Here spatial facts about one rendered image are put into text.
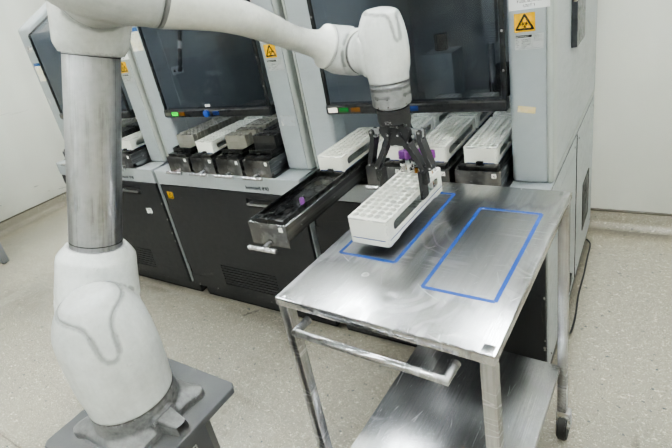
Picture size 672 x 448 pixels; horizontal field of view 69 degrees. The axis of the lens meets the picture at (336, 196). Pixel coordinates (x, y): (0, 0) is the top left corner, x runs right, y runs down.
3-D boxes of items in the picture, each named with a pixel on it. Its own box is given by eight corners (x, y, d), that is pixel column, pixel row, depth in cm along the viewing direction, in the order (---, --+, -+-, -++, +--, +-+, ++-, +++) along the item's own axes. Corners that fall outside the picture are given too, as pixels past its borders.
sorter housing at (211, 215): (310, 208, 333) (252, -54, 269) (426, 221, 288) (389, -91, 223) (198, 300, 255) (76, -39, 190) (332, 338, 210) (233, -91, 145)
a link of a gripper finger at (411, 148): (401, 129, 115) (405, 126, 114) (428, 168, 115) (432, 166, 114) (393, 135, 112) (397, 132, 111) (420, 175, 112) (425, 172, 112)
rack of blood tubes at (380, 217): (408, 186, 132) (405, 164, 130) (443, 189, 127) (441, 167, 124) (351, 241, 111) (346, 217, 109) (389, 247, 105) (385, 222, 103)
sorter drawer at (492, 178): (511, 120, 199) (511, 98, 196) (548, 119, 192) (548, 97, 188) (450, 198, 145) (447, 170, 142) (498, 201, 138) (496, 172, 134)
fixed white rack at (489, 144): (491, 133, 170) (490, 116, 167) (521, 133, 164) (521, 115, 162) (463, 166, 147) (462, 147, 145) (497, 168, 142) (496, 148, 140)
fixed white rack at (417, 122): (410, 133, 186) (408, 117, 184) (435, 133, 181) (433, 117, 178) (374, 163, 164) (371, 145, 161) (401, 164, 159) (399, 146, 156)
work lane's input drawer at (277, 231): (364, 155, 193) (361, 133, 189) (396, 156, 185) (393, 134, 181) (243, 250, 139) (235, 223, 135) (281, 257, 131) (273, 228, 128)
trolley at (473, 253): (435, 380, 178) (408, 174, 145) (573, 425, 152) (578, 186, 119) (335, 557, 130) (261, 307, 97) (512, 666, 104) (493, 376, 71)
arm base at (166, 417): (145, 480, 80) (134, 457, 78) (71, 434, 92) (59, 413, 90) (222, 398, 93) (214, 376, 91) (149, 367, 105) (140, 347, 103)
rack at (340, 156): (362, 142, 186) (359, 127, 184) (385, 143, 181) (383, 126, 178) (319, 173, 164) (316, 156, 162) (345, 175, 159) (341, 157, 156)
